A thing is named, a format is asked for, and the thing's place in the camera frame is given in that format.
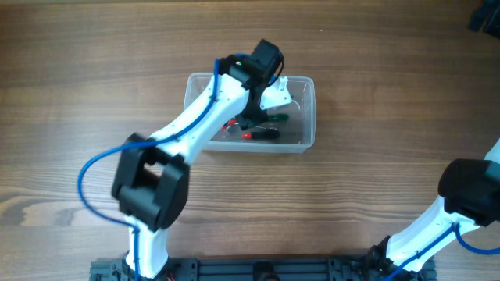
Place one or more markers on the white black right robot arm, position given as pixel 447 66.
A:
pixel 468 199

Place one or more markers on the green handled screwdriver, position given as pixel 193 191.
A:
pixel 281 117

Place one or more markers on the red handled shears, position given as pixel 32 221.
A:
pixel 228 124

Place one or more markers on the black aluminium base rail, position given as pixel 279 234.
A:
pixel 323 269

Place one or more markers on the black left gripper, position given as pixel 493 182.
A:
pixel 252 113

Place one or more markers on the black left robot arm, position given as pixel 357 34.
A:
pixel 152 177

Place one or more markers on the clear plastic container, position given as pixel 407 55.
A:
pixel 291 127

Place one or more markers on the silver socket wrench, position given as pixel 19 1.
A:
pixel 235 128

